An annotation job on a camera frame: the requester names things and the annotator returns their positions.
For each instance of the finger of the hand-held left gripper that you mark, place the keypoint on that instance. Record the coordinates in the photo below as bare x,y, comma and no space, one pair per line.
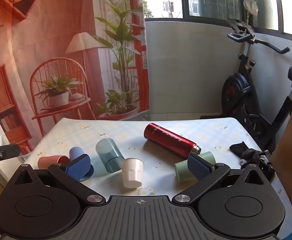
3,151

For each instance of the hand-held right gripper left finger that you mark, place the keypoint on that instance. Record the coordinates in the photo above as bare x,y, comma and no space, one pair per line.
77,168

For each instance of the translucent teal cup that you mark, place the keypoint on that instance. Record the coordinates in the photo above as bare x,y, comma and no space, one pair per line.
108,152

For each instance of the printed room backdrop cloth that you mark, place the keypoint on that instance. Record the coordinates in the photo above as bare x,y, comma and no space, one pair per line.
61,17

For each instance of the pink cup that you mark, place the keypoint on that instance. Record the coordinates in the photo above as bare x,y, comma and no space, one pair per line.
49,162

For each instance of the white cup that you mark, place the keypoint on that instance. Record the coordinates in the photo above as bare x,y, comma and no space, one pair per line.
132,173

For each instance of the red thermos bottle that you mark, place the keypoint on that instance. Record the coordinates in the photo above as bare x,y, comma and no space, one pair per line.
168,138

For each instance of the green cup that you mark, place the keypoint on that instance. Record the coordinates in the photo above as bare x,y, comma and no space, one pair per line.
183,171

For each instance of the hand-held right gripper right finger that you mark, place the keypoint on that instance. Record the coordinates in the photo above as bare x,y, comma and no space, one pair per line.
198,168

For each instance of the blue cup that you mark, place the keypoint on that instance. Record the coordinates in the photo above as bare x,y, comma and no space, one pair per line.
76,152

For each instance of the black exercise bike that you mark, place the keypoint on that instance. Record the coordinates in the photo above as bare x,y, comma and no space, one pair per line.
235,92

